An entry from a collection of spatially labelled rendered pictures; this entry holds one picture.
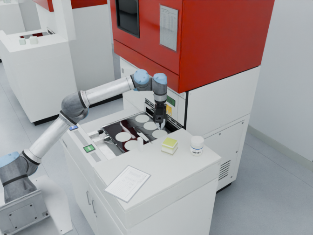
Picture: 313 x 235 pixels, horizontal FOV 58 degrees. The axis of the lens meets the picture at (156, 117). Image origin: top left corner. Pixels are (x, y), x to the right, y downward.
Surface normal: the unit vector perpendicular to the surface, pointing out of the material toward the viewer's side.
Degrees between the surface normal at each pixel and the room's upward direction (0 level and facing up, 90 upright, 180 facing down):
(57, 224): 0
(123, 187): 0
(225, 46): 90
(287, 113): 90
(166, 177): 0
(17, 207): 90
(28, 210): 90
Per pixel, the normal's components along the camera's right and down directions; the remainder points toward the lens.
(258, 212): 0.00, -0.83
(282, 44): -0.82, 0.32
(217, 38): 0.57, 0.46
